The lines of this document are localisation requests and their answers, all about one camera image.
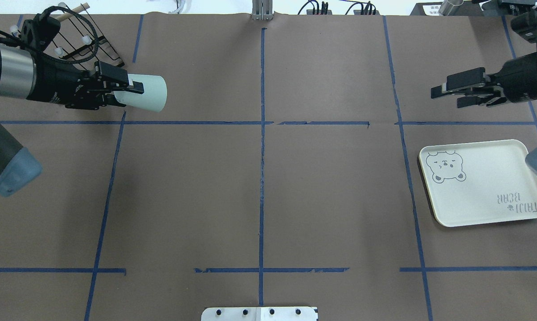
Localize white camera stand pillar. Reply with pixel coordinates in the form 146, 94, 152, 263
201, 306, 319, 321

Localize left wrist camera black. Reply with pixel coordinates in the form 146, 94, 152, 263
19, 13, 61, 52

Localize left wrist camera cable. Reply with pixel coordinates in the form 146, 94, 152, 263
0, 5, 100, 61

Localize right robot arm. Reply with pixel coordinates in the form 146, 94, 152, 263
430, 52, 537, 108

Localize aluminium frame post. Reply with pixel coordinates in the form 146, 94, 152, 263
251, 0, 274, 21

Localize black wire cup rack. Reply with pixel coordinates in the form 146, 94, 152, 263
48, 2, 124, 70

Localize light green cup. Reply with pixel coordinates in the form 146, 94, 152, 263
113, 74, 167, 112

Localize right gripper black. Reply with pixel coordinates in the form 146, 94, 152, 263
430, 53, 537, 108

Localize cream bear tray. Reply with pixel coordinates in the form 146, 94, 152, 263
418, 140, 537, 227

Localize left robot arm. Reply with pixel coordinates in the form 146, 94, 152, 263
0, 44, 148, 197

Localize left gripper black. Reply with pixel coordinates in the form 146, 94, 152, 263
36, 60, 144, 110

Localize silver metal cup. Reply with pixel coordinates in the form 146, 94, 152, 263
438, 0, 464, 16

